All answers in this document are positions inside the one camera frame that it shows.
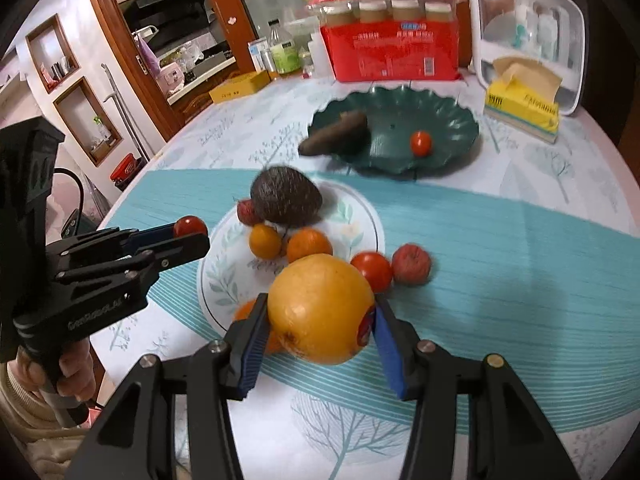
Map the white-lidded jar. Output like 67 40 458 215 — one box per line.
359 1 391 25
325 4 358 28
425 2 457 26
391 0 425 23

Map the small yellow orange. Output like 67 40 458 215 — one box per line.
248 224 283 261

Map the dark overripe banana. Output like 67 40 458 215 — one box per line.
298 110 370 157

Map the orange mandarin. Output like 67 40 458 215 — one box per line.
286 228 334 264
234 299 286 356

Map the purple hanging cloth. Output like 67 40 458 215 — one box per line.
136 35 161 73

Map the dark green scalloped plate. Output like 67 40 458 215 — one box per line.
306 86 480 176

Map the black cable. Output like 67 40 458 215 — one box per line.
52 170 85 223

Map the wall niche with plant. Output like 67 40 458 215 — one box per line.
54 77 123 166

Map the metal pole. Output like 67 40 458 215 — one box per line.
102 64 151 161

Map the red lychee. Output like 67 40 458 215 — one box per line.
236 199 263 226
391 243 432 286

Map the yellow tissue box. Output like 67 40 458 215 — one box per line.
484 57 563 145

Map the white carton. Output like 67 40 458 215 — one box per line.
248 40 273 73

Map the white box with clear cover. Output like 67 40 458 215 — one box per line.
467 0 587 117

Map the red basket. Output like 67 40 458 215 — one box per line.
111 155 143 181

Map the dark brown avocado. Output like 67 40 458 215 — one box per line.
249 165 323 227

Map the small wall niche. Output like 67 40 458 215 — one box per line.
26 14 81 93

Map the small white plastic bottle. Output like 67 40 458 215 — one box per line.
307 40 326 79

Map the flat yellow box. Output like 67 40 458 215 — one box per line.
209 71 271 105

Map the green label bottle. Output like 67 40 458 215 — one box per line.
267 19 303 76

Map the person's left forearm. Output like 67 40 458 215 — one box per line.
0 360 86 480

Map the pink kitchen appliance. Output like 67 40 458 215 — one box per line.
157 65 183 96

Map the person's left hand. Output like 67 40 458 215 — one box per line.
15 339 98 411

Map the red pack of jars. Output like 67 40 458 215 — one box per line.
307 0 468 82

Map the white and teal bottle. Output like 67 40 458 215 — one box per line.
515 5 538 56

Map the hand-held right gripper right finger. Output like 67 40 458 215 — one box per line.
372 292 581 480

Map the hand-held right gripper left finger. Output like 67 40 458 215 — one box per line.
62 292 273 480

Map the white floral plate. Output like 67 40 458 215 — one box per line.
196 180 386 356

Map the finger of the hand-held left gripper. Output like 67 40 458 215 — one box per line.
55 232 211 286
45 224 181 267

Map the clear plastic bottle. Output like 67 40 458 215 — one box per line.
537 12 561 58

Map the large yellow grapefruit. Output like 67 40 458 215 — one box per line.
267 254 377 366

